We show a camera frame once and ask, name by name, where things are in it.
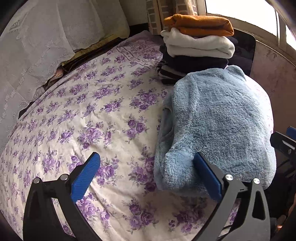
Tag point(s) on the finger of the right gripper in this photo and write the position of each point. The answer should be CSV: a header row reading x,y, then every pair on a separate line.
x,y
284,144
291,132

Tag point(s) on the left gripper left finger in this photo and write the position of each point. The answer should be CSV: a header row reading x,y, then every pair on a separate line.
x,y
40,220

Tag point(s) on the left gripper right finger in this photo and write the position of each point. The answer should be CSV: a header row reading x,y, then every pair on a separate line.
x,y
252,221

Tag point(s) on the blue fleece baby jacket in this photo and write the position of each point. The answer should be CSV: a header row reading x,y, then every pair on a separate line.
x,y
223,114

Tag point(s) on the purple floral bed sheet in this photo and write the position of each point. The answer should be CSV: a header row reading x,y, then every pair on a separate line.
x,y
111,105

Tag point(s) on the dark folded garments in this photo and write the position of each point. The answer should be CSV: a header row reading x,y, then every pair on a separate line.
x,y
187,64

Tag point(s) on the stacked bedding under lace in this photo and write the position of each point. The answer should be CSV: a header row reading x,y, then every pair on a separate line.
x,y
82,56

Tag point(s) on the striped folded garment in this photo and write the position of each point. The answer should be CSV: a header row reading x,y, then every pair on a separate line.
x,y
168,75

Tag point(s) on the white folded garment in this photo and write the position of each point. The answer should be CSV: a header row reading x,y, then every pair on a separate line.
x,y
178,44

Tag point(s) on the orange folded garment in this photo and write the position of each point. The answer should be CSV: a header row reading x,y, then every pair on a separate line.
x,y
200,26

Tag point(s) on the white lace cover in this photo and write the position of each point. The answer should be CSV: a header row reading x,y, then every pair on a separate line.
x,y
39,37

